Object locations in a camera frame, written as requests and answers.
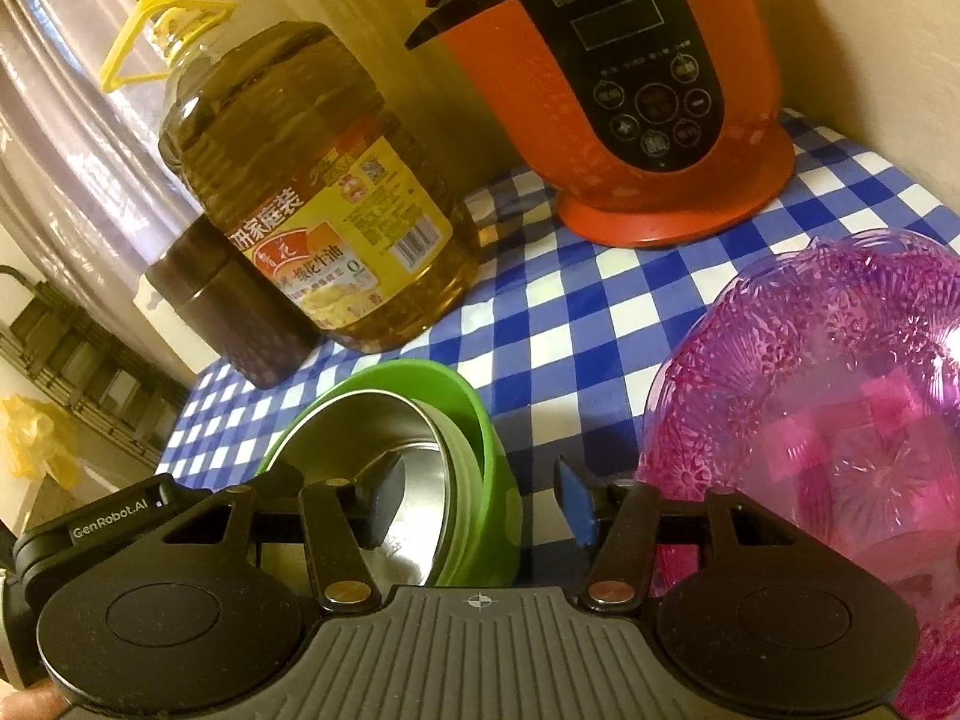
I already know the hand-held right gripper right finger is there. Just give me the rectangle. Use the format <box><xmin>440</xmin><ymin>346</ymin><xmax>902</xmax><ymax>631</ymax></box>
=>
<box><xmin>553</xmin><ymin>457</ymin><xmax>788</xmax><ymax>608</ymax></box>

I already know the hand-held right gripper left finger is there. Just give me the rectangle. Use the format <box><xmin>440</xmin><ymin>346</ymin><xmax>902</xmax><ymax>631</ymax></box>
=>
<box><xmin>161</xmin><ymin>454</ymin><xmax>406</xmax><ymax>612</ymax></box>

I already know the stainless steel bowl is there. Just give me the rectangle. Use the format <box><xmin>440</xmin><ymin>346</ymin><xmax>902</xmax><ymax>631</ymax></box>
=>
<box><xmin>277</xmin><ymin>401</ymin><xmax>443</xmax><ymax>586</ymax></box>

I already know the white ribbed bowl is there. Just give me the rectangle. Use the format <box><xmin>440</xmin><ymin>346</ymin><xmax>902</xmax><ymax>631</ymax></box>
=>
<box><xmin>274</xmin><ymin>388</ymin><xmax>485</xmax><ymax>586</ymax></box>

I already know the green plastic bowl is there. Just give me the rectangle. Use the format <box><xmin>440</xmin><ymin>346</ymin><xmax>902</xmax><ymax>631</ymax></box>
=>
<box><xmin>251</xmin><ymin>360</ymin><xmax>522</xmax><ymax>586</ymax></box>

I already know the pink glass bowl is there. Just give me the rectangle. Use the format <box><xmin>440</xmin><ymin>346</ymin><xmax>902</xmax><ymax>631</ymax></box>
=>
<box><xmin>634</xmin><ymin>229</ymin><xmax>960</xmax><ymax>720</ymax></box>

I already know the person's left hand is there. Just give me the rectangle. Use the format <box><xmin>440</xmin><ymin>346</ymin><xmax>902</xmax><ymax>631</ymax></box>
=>
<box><xmin>0</xmin><ymin>690</ymin><xmax>65</xmax><ymax>720</ymax></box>

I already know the yellow plastic bag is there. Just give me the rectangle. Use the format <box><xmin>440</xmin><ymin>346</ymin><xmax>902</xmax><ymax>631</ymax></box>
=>
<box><xmin>0</xmin><ymin>394</ymin><xmax>80</xmax><ymax>492</ymax></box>

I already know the blue white checkered tablecloth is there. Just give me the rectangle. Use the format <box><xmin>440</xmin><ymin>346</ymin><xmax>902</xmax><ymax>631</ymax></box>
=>
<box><xmin>157</xmin><ymin>109</ymin><xmax>960</xmax><ymax>593</ymax></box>

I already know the dark brown jar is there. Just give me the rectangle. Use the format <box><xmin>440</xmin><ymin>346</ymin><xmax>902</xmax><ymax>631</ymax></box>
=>
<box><xmin>146</xmin><ymin>214</ymin><xmax>320</xmax><ymax>391</ymax></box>

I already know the large cooking oil bottle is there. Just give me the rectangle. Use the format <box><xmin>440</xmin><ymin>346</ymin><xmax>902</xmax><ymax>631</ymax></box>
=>
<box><xmin>101</xmin><ymin>0</ymin><xmax>485</xmax><ymax>352</ymax></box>

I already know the red electric pressure cooker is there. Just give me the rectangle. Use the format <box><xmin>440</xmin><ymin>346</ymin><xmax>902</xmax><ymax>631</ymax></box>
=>
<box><xmin>405</xmin><ymin>0</ymin><xmax>796</xmax><ymax>248</ymax></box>

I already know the sheer light curtain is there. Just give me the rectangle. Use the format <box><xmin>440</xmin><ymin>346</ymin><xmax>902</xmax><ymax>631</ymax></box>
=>
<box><xmin>0</xmin><ymin>0</ymin><xmax>196</xmax><ymax>301</ymax></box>

